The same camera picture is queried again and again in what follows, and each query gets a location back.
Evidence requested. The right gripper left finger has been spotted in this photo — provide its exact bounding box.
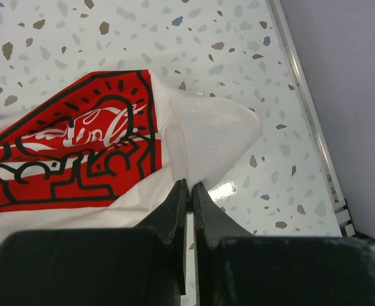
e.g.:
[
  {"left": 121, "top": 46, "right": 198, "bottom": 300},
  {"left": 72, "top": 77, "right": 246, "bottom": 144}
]
[{"left": 0, "top": 180, "right": 188, "bottom": 305}]

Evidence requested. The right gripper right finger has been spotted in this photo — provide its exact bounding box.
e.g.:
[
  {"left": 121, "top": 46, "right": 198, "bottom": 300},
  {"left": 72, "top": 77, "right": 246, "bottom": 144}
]
[{"left": 192, "top": 184, "right": 375, "bottom": 305}]

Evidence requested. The white printed t-shirt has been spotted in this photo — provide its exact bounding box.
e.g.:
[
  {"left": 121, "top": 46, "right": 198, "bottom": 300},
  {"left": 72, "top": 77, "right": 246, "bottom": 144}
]
[{"left": 0, "top": 70, "right": 263, "bottom": 243}]

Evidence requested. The aluminium table frame rail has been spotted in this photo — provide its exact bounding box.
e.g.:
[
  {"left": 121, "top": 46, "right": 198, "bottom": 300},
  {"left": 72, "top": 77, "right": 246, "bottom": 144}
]
[{"left": 269, "top": 1, "right": 375, "bottom": 239}]

